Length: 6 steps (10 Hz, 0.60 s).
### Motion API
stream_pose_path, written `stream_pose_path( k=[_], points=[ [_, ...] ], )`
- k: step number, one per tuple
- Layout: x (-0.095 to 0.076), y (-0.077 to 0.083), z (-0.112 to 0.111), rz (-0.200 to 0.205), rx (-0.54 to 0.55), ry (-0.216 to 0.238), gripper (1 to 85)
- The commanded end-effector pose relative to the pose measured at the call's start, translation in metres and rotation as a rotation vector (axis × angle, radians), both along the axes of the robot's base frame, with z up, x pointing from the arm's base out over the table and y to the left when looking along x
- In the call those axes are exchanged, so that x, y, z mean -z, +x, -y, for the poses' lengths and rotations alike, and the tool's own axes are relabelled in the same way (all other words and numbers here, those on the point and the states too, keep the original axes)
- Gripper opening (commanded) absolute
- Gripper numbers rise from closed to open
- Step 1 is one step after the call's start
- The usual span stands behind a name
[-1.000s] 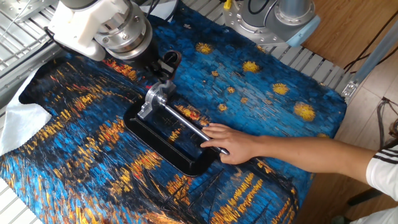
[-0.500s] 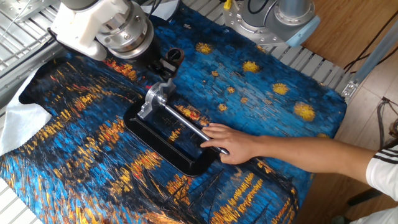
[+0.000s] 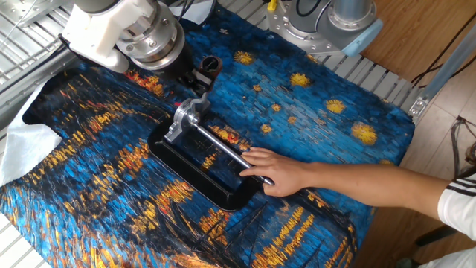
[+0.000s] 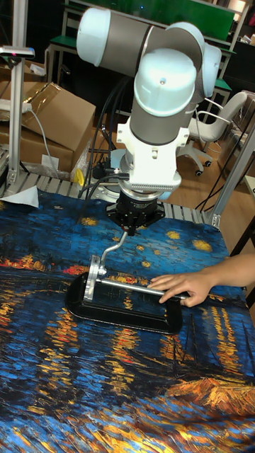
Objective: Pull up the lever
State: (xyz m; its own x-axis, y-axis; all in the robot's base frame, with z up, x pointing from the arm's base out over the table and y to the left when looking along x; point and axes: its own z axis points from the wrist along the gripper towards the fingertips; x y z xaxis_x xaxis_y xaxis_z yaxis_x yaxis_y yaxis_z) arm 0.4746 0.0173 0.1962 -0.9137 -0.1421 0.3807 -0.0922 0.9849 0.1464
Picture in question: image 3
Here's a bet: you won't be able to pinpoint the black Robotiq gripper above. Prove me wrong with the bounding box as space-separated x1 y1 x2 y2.
163 44 213 98

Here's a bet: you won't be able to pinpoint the silver lever with red knob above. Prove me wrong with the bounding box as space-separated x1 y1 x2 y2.
163 55 223 144

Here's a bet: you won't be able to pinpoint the black clamp frame with rod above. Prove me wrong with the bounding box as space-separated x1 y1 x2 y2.
147 111 275 211

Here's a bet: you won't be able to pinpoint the person's bare forearm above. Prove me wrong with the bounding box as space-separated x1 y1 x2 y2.
306 162 453 220

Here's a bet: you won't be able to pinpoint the person's bare hand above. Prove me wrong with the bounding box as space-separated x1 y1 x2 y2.
239 147 313 197

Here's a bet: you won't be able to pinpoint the starry night painted tablecloth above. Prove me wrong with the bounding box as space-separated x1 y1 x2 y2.
0 7 416 268

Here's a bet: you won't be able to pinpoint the white fabric flap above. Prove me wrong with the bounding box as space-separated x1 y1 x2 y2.
0 80 63 186
169 0 218 26

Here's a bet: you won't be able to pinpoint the perforated aluminium plate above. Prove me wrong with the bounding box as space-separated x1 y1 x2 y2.
0 0 74 29

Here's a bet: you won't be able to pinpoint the white shirt with black stripes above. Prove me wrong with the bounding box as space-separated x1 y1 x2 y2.
419 173 476 268

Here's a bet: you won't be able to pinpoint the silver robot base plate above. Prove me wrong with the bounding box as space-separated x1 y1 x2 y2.
266 7 349 57

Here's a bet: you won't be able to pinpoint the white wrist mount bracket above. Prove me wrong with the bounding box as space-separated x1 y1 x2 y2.
62 0 155 74

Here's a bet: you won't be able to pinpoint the aluminium frame rail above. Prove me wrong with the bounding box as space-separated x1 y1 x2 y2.
0 48 81 127

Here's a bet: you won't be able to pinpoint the black floor cables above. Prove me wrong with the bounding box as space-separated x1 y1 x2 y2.
411 10 476 89

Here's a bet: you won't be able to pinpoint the aluminium post with corner bracket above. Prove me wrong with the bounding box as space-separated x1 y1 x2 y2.
408 22 476 126

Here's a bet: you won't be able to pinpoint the dark hanging cable bundle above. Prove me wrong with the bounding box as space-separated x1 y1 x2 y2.
450 115 476 179

